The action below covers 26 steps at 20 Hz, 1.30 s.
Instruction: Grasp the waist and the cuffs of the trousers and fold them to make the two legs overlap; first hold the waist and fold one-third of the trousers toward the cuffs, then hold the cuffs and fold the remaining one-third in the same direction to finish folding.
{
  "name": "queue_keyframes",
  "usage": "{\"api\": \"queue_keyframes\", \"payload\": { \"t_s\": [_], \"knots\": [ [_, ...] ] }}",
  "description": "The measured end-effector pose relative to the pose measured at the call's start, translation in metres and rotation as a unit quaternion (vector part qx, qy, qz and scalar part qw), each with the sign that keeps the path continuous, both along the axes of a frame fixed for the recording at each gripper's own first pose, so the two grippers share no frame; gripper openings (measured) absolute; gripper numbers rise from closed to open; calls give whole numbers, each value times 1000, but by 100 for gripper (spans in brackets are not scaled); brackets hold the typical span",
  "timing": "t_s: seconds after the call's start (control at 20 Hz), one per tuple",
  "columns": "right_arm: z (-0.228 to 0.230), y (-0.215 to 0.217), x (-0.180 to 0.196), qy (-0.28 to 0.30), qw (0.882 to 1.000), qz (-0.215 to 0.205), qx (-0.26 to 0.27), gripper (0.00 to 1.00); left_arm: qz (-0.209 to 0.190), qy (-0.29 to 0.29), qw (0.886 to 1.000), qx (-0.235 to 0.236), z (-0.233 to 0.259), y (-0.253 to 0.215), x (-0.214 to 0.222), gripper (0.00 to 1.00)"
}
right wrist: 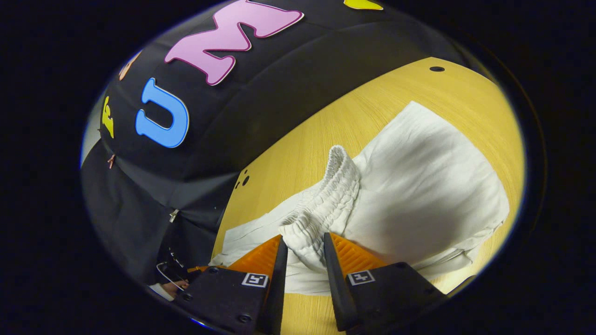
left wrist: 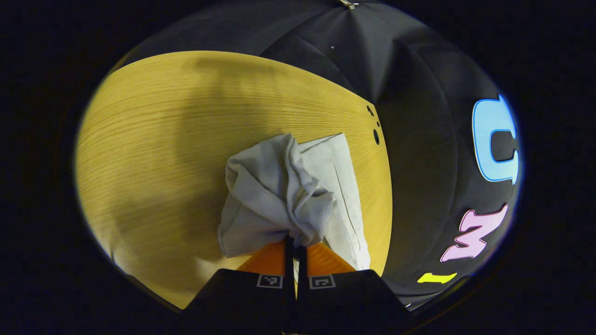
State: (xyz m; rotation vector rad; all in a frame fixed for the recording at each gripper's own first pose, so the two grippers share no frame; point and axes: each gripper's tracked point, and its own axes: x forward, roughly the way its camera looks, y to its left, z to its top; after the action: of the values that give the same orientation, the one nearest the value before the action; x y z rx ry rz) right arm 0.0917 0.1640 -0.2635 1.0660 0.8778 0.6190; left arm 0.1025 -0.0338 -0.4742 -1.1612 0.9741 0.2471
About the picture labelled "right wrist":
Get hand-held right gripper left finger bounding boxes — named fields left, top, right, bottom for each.
left=172, top=234, right=289, bottom=335

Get black backdrop cloth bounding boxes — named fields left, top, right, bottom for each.
left=81, top=0, right=495, bottom=285

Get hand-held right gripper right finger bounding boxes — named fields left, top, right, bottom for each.
left=323, top=232, right=446, bottom=333

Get white jeans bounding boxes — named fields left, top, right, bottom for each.
left=210, top=100, right=511, bottom=296

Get row of small metal clips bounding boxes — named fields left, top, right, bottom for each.
left=107, top=154, right=180, bottom=223

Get thin white cable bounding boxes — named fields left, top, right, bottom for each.
left=156, top=261, right=188, bottom=292

